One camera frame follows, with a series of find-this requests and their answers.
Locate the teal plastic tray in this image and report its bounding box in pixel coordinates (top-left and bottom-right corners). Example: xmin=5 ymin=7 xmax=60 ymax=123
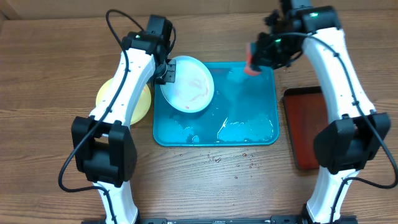
xmin=153 ymin=62 xmax=279 ymax=147

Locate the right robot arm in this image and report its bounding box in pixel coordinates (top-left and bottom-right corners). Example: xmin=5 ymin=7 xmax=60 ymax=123
xmin=244 ymin=0 xmax=391 ymax=223

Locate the light blue plate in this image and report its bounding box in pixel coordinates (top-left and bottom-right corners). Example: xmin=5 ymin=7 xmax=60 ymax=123
xmin=160 ymin=55 xmax=215 ymax=113

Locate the dark red black tray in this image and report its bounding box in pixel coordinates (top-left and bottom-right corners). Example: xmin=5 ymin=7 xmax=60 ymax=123
xmin=282 ymin=86 xmax=328 ymax=170

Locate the yellow plate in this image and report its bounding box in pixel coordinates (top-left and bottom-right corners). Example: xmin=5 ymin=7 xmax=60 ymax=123
xmin=96 ymin=78 xmax=152 ymax=125

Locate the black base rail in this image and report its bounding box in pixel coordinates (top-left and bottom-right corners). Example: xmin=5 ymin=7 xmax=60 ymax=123
xmin=81 ymin=214 xmax=358 ymax=224

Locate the red black sponge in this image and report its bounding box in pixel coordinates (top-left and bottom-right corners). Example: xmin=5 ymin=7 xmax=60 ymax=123
xmin=244 ymin=43 xmax=261 ymax=77

